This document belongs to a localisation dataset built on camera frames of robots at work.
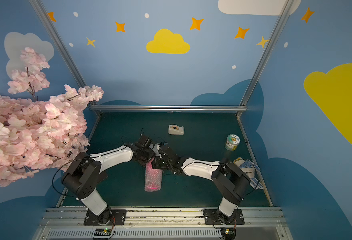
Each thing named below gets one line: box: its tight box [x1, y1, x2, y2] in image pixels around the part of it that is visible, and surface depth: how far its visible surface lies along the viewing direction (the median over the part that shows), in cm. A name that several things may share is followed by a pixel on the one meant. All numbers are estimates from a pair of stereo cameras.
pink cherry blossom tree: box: [0, 47, 104, 187], surface depth 52 cm
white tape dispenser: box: [168, 124, 185, 135], surface depth 110 cm
